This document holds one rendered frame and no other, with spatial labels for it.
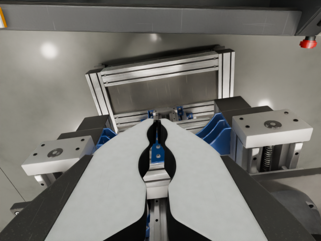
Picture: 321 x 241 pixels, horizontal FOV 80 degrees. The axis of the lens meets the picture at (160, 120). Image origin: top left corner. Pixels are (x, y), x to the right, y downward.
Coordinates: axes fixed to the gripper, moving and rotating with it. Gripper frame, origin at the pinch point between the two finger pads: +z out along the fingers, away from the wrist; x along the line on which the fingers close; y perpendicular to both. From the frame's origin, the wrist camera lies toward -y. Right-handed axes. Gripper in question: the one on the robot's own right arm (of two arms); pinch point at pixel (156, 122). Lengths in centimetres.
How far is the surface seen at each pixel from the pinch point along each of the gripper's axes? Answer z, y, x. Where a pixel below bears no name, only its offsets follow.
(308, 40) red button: 41, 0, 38
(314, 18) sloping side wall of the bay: 24.0, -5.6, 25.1
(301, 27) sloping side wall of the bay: 25.8, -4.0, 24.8
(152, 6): 26.9, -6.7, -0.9
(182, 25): 26.7, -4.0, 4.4
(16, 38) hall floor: 122, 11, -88
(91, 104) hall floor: 122, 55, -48
